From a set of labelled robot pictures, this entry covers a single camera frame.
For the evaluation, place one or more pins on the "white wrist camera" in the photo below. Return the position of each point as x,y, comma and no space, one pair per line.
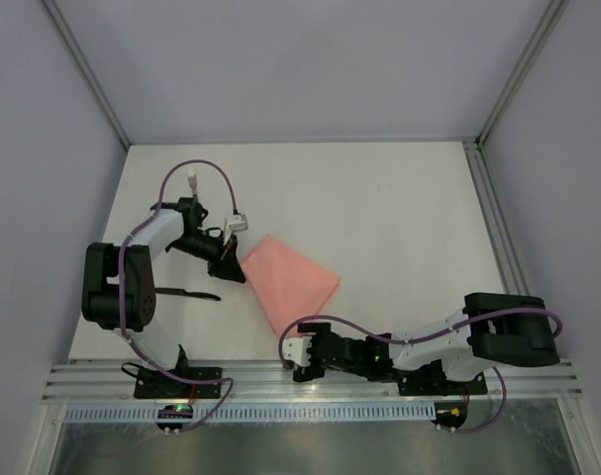
236,223
296,350

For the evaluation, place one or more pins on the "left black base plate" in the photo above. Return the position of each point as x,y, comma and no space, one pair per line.
152,384

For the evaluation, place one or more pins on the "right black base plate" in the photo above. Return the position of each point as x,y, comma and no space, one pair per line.
431,381

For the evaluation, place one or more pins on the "right side aluminium rail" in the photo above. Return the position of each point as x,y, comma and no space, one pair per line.
511,269

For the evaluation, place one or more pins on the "corner aluminium post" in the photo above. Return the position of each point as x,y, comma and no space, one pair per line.
84,69
529,54

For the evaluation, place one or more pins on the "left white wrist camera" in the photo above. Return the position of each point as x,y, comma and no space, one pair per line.
236,223

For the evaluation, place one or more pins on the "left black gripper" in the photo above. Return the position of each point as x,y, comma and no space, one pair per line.
221,262

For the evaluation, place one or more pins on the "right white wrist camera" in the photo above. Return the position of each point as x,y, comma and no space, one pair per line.
296,350

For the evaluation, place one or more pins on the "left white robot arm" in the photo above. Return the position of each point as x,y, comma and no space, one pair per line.
119,293

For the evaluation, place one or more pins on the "right small controller board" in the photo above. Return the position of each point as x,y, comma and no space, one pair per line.
450,416

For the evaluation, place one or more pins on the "left small controller board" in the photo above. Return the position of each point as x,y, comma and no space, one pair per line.
172,419

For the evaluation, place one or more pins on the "black handled knife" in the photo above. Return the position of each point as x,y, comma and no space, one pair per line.
179,292

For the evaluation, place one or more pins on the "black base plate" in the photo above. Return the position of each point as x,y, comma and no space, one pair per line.
431,381
152,384

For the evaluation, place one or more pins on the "small controller board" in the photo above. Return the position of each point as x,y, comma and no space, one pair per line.
172,419
450,416

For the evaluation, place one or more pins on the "pink cloth napkin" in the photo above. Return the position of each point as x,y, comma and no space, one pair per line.
287,284

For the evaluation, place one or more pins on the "slotted cable duct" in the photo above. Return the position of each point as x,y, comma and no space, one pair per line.
233,413

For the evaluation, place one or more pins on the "right corner aluminium post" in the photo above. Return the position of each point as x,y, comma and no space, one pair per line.
529,54

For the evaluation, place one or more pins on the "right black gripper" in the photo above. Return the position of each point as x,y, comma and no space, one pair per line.
313,351

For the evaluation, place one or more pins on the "left corner aluminium post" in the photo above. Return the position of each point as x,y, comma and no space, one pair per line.
84,69

